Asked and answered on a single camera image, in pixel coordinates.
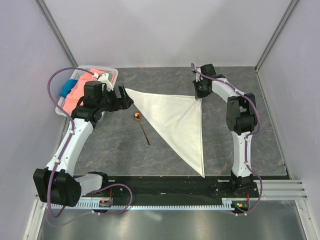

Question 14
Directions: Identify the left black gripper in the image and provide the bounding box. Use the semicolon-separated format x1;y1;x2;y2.
97;84;133;112

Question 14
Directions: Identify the copper spoon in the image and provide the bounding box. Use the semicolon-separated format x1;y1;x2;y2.
133;111;151;146

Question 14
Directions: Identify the white cloth napkin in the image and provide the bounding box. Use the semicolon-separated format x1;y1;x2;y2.
126;88;205;178

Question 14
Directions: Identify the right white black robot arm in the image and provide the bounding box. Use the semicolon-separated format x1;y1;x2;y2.
191;63;260;199

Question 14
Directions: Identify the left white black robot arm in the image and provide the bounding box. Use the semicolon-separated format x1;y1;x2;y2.
33;81;134;207

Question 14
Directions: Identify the pink cloth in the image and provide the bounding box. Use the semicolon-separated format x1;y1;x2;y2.
62;68;105;115

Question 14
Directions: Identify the blue cloth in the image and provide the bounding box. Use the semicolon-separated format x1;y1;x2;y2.
59;79;78;98

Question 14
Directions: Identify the white plastic basket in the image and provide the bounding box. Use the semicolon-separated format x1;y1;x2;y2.
57;65;119;108

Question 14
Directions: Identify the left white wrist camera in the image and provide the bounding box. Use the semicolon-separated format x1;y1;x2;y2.
93;72;114;92

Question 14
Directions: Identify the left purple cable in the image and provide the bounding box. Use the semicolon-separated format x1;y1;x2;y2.
44;67;100;220

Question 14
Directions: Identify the purple cable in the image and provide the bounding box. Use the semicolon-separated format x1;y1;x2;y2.
44;67;100;220
190;62;264;216

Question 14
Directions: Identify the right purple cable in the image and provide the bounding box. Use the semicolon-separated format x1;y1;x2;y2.
190;62;264;216

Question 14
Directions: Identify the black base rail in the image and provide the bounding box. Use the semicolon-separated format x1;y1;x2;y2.
74;174;258;207

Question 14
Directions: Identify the white slotted cable duct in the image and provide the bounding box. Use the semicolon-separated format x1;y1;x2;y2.
65;198;249;211

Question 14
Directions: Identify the left aluminium frame post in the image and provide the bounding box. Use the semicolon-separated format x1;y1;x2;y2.
34;0;78;67

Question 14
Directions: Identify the aluminium frame post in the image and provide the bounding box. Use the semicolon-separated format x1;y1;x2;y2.
34;0;78;67
254;0;300;73

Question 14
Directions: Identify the right aluminium frame post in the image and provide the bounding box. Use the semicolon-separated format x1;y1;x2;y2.
254;0;300;73

